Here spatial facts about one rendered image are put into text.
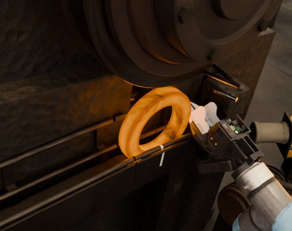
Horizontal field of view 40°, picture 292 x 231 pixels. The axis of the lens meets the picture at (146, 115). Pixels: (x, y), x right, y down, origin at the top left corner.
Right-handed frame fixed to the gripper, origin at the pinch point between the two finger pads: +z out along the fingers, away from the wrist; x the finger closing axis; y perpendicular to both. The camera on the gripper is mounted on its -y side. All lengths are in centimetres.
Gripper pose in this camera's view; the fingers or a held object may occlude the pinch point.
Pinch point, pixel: (190, 108)
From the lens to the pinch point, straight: 98.6
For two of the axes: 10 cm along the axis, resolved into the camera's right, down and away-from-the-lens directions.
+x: -7.7, 2.7, -5.8
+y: 3.3, -6.0, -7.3
